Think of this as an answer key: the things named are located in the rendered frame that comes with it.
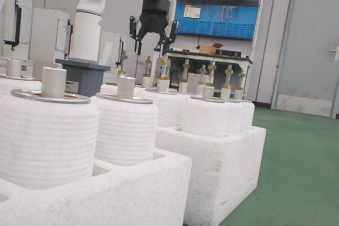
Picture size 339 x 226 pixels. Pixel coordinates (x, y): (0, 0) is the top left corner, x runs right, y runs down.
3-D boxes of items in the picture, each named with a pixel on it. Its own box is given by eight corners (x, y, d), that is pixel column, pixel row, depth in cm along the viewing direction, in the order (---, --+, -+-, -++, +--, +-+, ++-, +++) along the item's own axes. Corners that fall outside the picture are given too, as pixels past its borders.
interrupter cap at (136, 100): (82, 97, 42) (83, 91, 42) (119, 98, 48) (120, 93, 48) (129, 106, 38) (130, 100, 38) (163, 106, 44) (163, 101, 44)
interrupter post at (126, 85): (111, 100, 43) (114, 75, 42) (122, 100, 45) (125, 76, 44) (125, 103, 41) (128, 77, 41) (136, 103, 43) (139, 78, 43)
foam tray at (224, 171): (64, 180, 81) (72, 109, 79) (147, 156, 115) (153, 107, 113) (210, 234, 63) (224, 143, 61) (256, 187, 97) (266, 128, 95)
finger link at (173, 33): (173, 18, 87) (165, 40, 88) (179, 21, 87) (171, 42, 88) (175, 21, 90) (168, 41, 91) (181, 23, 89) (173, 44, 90)
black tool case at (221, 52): (215, 57, 565) (216, 51, 564) (240, 60, 557) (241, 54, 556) (215, 55, 532) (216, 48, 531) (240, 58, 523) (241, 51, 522)
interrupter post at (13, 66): (1, 78, 54) (3, 58, 54) (14, 79, 56) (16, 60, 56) (10, 79, 53) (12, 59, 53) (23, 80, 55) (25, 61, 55)
